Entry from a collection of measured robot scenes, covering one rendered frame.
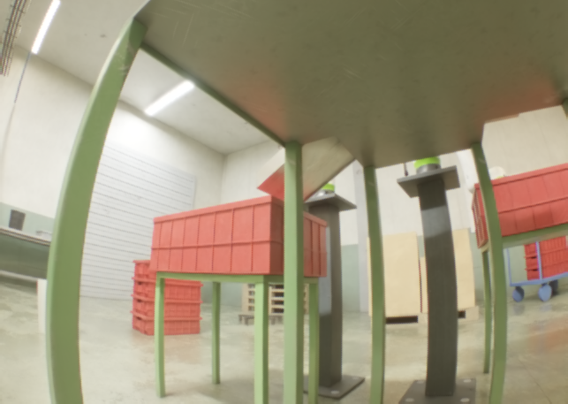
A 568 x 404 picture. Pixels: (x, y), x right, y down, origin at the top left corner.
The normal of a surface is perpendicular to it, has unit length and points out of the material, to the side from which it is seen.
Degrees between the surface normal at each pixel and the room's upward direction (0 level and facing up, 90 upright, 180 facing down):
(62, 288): 90
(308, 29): 180
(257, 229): 90
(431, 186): 90
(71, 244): 90
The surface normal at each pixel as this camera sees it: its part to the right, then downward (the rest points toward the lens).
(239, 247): -0.52, -0.29
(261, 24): 0.00, 0.94
